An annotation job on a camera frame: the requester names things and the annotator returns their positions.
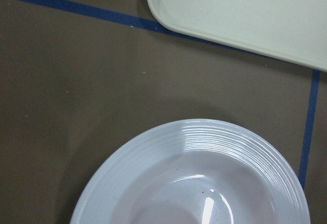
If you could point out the white round plate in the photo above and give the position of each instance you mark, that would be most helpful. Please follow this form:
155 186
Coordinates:
194 171

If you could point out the cream bear serving tray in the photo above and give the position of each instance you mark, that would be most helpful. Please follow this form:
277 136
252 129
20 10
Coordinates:
289 30

